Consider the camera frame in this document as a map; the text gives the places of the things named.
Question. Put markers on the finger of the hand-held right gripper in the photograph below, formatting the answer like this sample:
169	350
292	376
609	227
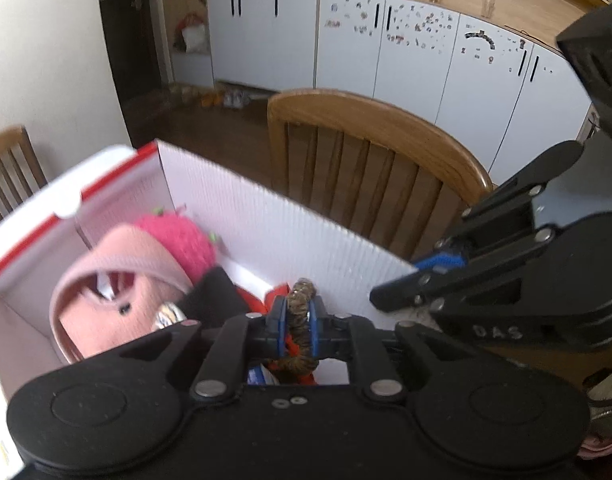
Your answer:
406	292
441	260

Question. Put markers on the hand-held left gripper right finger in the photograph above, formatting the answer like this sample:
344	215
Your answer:
317	327

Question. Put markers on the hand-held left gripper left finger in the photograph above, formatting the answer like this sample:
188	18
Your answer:
280	327

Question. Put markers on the small blue box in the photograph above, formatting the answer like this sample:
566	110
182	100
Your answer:
256	376

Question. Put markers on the black cloth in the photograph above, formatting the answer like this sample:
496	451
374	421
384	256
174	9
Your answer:
211	295

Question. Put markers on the red cardboard shoe box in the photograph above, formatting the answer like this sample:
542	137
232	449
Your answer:
296	240

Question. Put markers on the small patterned trinket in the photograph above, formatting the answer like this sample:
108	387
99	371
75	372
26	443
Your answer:
168	316

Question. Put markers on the pink fuzzy strawberry plush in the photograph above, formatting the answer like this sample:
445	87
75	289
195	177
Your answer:
181	240

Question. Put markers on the pink fleece hat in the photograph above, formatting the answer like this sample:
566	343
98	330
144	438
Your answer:
136	260

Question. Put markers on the wooden curved-back chair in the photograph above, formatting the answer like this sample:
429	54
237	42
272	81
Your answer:
376	130

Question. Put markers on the white sneakers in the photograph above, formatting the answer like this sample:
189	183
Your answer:
236	99

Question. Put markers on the orange slippers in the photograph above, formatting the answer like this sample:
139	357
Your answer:
211	99

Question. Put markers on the pile of bags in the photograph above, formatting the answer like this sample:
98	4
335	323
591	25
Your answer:
192	35

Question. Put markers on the wooden slat-back chair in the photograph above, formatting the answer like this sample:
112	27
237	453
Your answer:
11	170

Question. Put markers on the dark entrance door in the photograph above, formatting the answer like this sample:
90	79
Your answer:
131	35

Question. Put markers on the white wall cabinet unit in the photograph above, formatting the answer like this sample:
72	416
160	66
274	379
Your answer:
411	50

